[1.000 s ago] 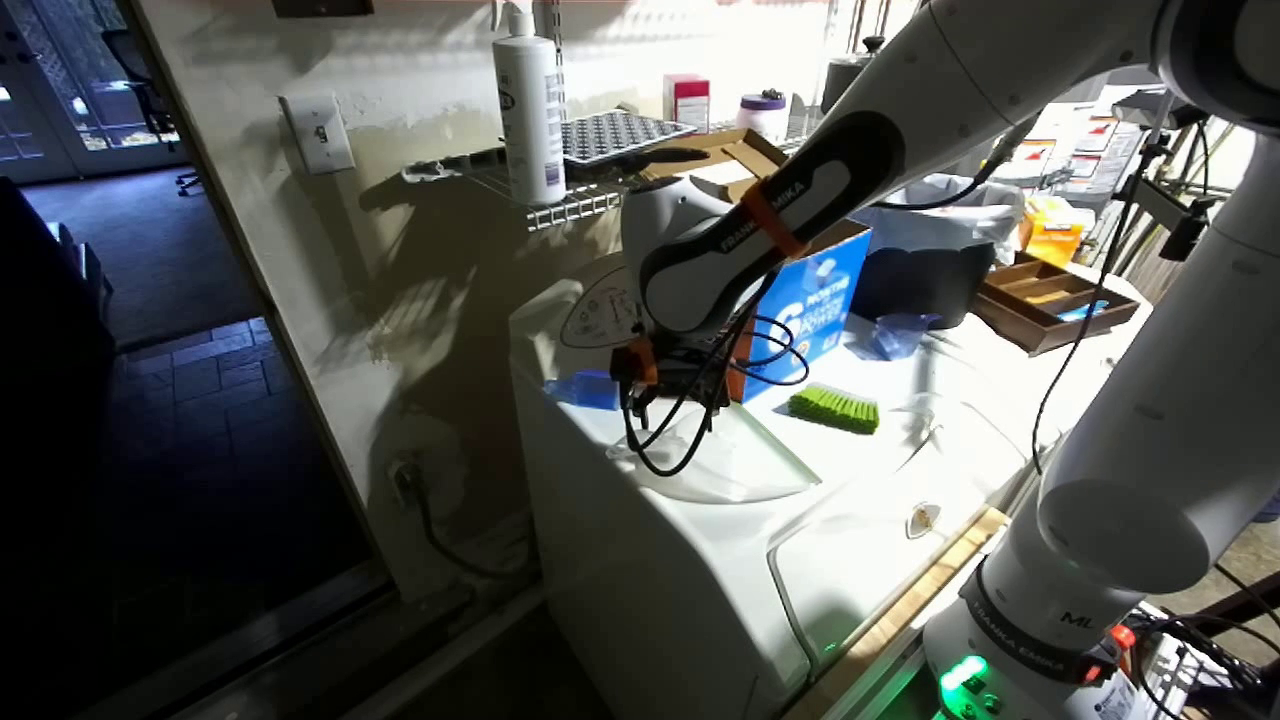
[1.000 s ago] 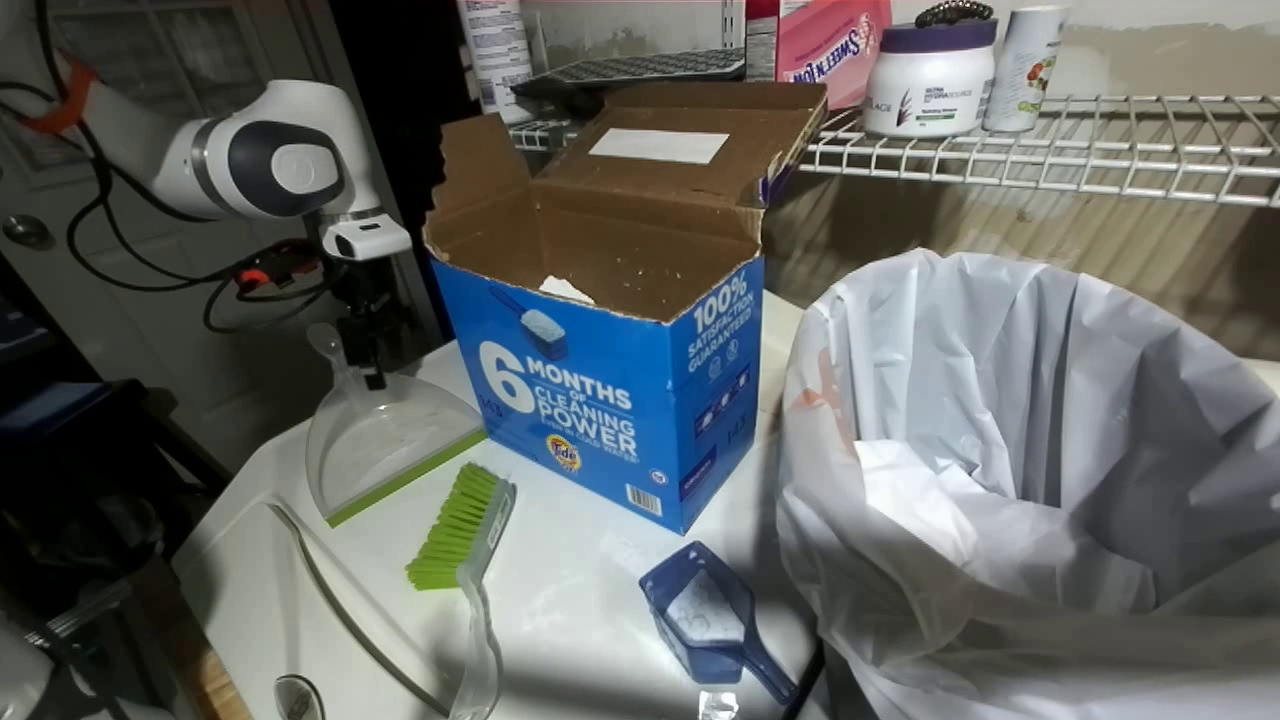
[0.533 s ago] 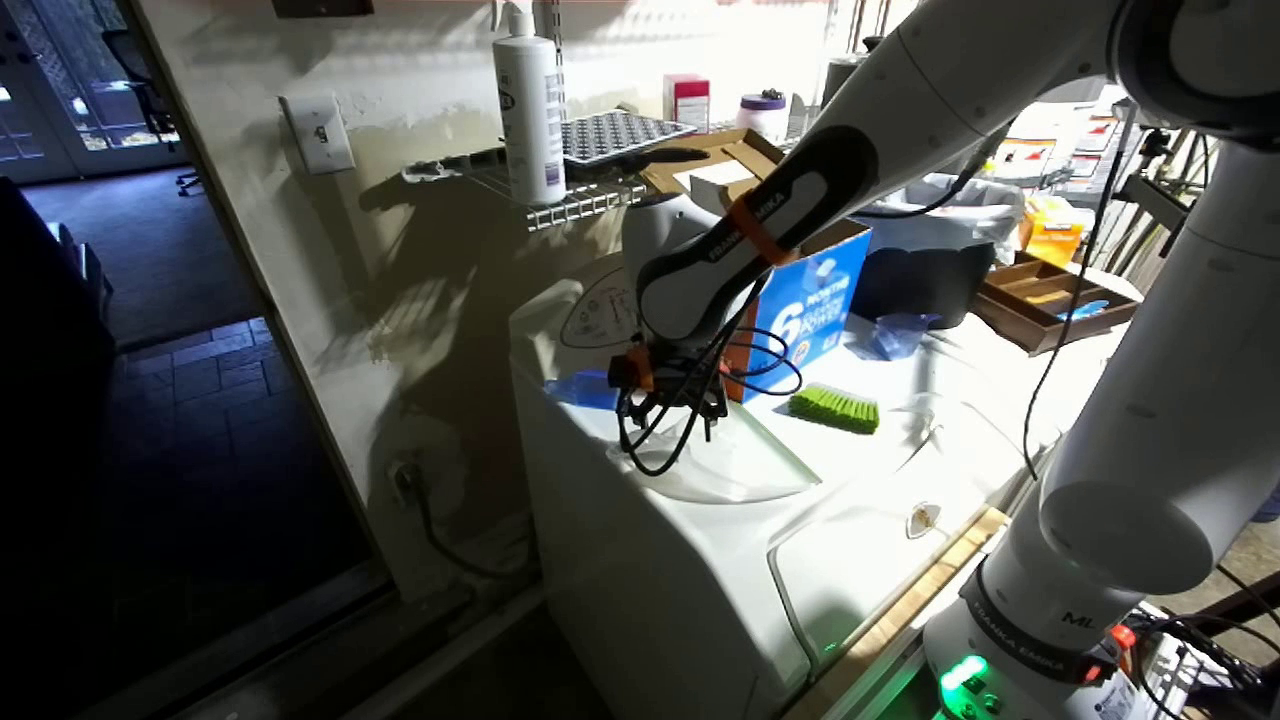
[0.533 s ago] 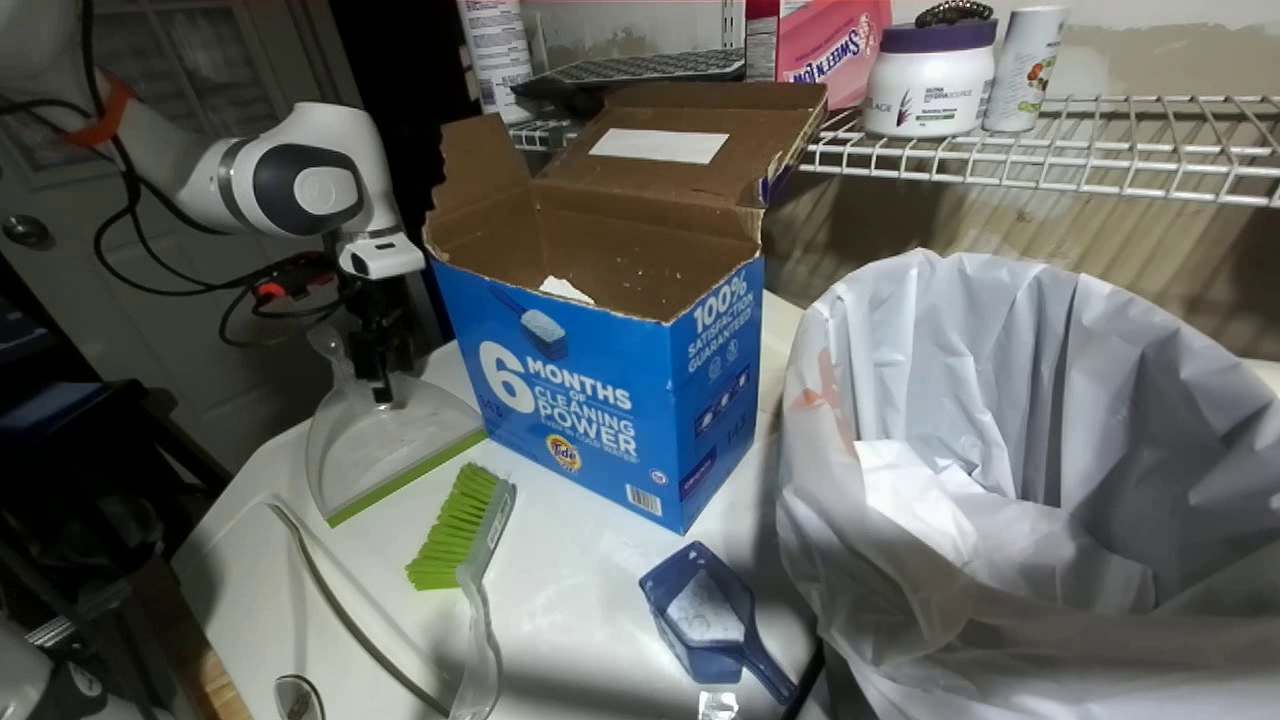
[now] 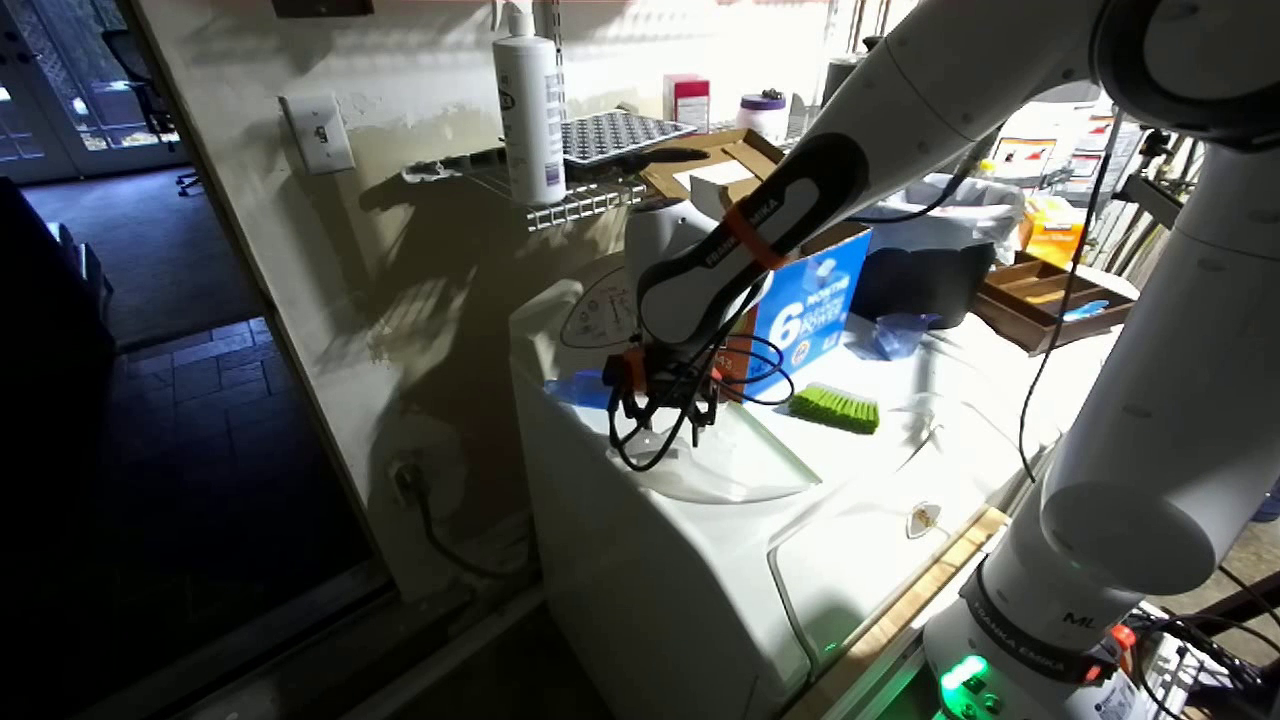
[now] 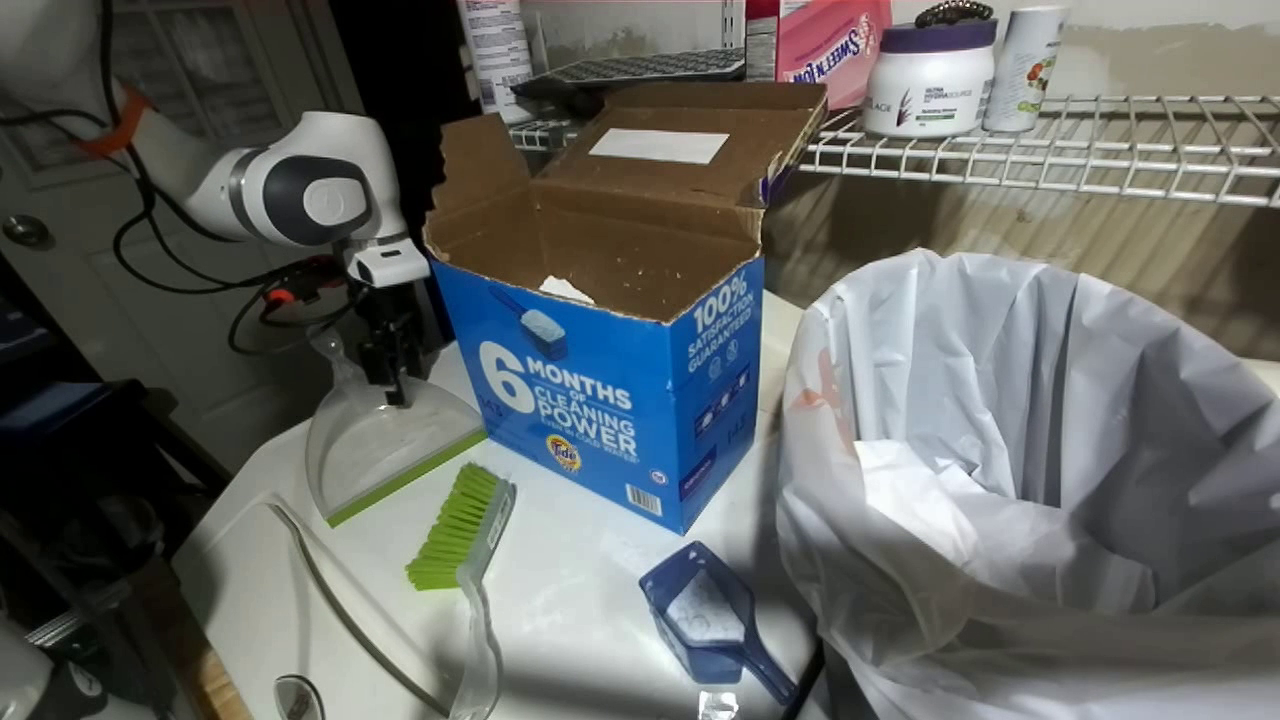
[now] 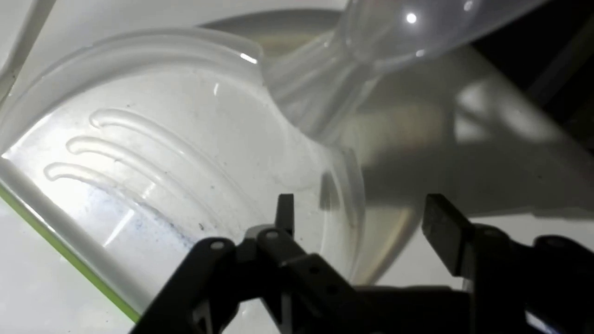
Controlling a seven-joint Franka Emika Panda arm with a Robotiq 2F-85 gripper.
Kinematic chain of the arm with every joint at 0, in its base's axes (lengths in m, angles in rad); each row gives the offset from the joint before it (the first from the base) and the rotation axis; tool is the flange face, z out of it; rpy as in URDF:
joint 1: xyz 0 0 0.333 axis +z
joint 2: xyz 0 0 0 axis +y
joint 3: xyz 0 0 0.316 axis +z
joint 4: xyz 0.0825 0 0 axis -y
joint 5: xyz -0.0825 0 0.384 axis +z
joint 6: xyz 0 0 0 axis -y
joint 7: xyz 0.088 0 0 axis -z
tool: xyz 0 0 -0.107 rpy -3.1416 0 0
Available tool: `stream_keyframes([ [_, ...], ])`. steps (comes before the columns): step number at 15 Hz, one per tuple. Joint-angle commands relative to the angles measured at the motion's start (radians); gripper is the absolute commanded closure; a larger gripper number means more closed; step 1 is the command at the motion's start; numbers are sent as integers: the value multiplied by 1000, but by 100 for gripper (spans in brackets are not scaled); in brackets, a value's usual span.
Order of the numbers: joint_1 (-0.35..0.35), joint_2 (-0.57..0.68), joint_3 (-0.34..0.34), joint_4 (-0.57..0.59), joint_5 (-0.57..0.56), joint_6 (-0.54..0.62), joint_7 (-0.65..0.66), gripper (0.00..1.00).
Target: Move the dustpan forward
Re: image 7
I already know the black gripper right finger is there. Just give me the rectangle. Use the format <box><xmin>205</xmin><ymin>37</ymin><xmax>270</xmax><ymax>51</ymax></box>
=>
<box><xmin>424</xmin><ymin>192</ymin><xmax>594</xmax><ymax>334</ymax></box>

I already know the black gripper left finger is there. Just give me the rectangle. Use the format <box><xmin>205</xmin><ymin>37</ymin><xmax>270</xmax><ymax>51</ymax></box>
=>
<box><xmin>131</xmin><ymin>192</ymin><xmax>359</xmax><ymax>334</ymax></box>

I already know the white washing machine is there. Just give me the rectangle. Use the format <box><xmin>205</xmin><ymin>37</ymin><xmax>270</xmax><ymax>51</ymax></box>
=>
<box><xmin>0</xmin><ymin>35</ymin><xmax>594</xmax><ymax>334</ymax></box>

